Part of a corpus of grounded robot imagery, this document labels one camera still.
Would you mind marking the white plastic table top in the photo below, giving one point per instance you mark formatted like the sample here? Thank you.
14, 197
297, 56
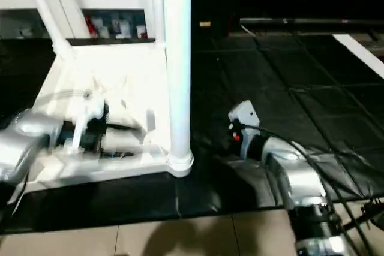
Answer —
120, 82

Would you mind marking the white plastic table leg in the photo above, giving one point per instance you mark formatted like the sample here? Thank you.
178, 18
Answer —
178, 58
48, 16
157, 4

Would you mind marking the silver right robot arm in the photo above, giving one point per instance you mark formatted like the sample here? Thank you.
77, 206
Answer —
300, 178

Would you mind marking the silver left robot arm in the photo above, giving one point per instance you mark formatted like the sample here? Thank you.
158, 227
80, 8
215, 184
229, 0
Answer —
24, 142

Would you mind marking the black work mat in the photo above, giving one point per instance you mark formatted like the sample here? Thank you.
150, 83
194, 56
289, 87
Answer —
270, 118

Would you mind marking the small brown tag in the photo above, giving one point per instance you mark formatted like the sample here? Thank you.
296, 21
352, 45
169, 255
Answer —
205, 24

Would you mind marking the white glass-door cabinet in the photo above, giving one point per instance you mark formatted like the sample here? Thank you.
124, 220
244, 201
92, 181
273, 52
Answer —
114, 1

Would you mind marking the long black bar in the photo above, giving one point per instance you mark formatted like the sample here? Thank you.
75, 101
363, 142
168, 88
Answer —
312, 22

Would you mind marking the flat white board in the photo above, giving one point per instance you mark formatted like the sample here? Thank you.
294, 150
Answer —
360, 52

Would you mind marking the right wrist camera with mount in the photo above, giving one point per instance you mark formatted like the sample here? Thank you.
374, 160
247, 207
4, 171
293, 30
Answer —
243, 115

